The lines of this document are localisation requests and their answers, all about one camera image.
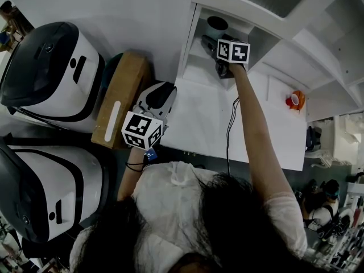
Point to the white shelf unit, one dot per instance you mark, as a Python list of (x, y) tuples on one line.
[(312, 53)]

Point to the white ornate carved furniture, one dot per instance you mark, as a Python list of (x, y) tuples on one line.
[(344, 141)]

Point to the green round object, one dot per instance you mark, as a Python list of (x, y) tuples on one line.
[(109, 70)]

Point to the small blue device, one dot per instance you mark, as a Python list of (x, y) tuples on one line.
[(150, 154)]

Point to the grey suitcase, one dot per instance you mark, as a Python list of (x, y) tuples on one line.
[(312, 139)]

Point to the person's left forearm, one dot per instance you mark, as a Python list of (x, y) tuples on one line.
[(130, 181)]

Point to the person's white shirt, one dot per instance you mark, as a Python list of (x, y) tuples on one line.
[(167, 209)]

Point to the person's right forearm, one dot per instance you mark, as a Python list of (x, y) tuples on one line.
[(256, 129)]

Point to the brown cardboard box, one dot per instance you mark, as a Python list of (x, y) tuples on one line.
[(125, 90)]

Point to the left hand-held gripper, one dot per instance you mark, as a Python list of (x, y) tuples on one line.
[(139, 129)]

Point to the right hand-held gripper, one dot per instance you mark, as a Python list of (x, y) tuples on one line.
[(233, 53)]

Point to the white desk with drawers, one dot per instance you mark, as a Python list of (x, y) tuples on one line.
[(204, 118)]

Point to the grey-blue cup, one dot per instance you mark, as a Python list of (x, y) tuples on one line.
[(214, 30)]

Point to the white and black mobile robot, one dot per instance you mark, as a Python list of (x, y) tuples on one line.
[(68, 181), (62, 87)]

